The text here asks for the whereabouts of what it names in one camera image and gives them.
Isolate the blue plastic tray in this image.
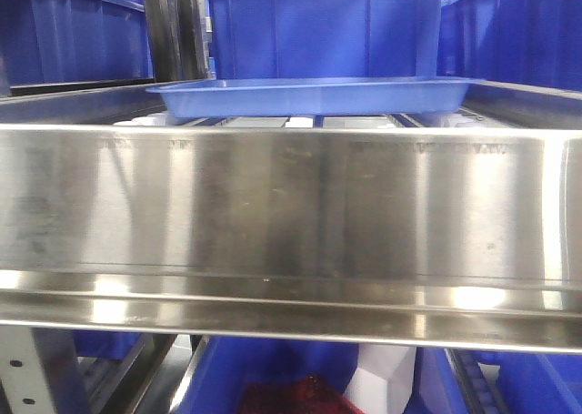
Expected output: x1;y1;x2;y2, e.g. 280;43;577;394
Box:
146;76;476;118

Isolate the blue bin lower shelf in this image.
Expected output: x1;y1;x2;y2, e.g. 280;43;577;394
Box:
175;337;468;413

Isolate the blue bin centre upper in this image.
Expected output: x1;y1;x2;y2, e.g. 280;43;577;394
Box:
207;0;441;79

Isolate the blue bin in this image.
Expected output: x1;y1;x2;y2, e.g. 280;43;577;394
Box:
1;0;152;86
437;0;581;91
207;0;441;79

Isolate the red cloth in bin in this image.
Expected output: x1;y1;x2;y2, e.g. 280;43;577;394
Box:
236;374;362;413

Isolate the white plastic container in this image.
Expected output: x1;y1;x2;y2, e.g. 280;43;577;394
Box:
344;343;416;414

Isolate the blue bin right upper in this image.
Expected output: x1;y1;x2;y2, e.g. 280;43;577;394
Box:
437;0;581;91

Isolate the blue bin left upper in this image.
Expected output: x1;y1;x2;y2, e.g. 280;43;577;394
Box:
1;0;152;86

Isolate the stainless steel shelf rail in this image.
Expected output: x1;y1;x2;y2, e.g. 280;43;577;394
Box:
0;80;582;355

